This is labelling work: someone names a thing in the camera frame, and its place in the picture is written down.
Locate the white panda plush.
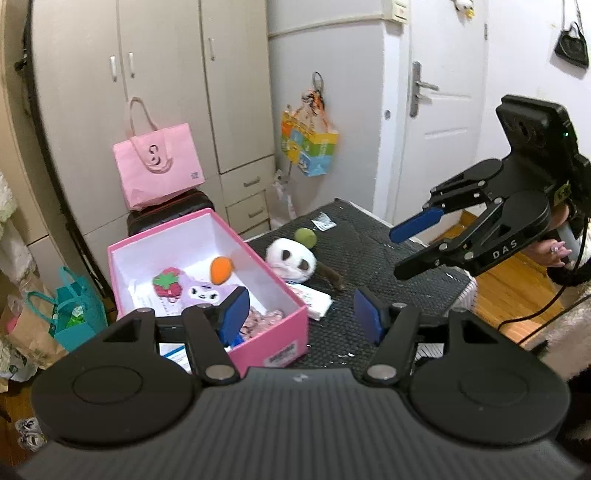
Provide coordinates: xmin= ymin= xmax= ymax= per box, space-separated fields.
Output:
xmin=265 ymin=237 xmax=318 ymax=283

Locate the white plastic bag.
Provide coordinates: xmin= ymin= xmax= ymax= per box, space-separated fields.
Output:
xmin=272 ymin=168 xmax=298 ymax=220

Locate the pink cardboard box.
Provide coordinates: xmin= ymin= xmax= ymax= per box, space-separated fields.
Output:
xmin=107 ymin=208 xmax=308 ymax=370

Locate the brown furry item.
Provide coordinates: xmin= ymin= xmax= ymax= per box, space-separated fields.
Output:
xmin=316 ymin=265 xmax=345 ymax=291

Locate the black suitcase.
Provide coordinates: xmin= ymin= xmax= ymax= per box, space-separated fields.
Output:
xmin=127 ymin=189 xmax=216 ymax=238

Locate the brown paper bag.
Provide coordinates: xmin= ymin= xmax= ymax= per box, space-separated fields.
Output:
xmin=4 ymin=300 xmax=68 ymax=370

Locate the pink floral scrunchie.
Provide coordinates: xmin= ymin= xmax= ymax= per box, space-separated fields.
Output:
xmin=240 ymin=309 xmax=284 ymax=342

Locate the person's right hand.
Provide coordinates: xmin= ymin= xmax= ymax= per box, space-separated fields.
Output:
xmin=531 ymin=239 xmax=573 ymax=269

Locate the orange plush ball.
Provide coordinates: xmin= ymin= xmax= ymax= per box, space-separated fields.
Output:
xmin=210 ymin=257 xmax=234 ymax=283

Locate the black honeycomb table mat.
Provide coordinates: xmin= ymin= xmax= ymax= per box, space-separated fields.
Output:
xmin=245 ymin=198 xmax=472 ymax=370

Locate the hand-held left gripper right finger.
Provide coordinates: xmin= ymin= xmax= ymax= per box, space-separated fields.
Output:
xmin=353 ymin=287 xmax=499 ymax=385

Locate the pair of sneakers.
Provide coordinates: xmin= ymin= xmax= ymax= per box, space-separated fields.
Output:
xmin=16 ymin=416 xmax=47 ymax=450

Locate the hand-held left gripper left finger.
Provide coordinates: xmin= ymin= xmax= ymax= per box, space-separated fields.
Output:
xmin=102 ymin=286 xmax=251 ymax=385

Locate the white tissue pack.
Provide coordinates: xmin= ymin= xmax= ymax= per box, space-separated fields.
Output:
xmin=286 ymin=282 xmax=333 ymax=320

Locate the black handbag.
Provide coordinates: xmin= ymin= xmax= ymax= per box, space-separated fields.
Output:
xmin=554 ymin=0 xmax=591 ymax=70

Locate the beige wardrobe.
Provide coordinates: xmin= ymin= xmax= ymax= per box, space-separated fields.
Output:
xmin=28 ymin=0 xmax=278 ymax=245

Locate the teal gift bag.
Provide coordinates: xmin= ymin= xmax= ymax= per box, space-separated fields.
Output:
xmin=28 ymin=267 xmax=108 ymax=352

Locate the pink tote bag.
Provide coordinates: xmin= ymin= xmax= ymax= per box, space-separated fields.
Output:
xmin=113 ymin=97 xmax=202 ymax=210

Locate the silver door handle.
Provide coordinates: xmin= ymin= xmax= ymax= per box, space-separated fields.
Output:
xmin=411 ymin=61 xmax=440 ymax=118

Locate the colourful gift bag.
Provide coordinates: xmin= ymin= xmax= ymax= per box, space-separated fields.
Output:
xmin=281 ymin=71 xmax=340 ymax=178

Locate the white door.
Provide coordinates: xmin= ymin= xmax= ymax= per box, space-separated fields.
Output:
xmin=402 ymin=0 xmax=490 ymax=245

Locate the black cable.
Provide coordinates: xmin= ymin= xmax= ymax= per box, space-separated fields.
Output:
xmin=499 ymin=217 xmax=591 ymax=344

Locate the red strawberry plush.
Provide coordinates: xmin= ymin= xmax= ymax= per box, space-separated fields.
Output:
xmin=152 ymin=272 xmax=184 ymax=298

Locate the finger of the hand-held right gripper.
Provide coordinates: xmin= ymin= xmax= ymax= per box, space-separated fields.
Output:
xmin=389 ymin=158 xmax=507 ymax=244
xmin=392 ymin=195 xmax=546 ymax=281

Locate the purple plush toy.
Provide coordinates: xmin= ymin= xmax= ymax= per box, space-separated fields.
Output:
xmin=178 ymin=274 xmax=232 ymax=308

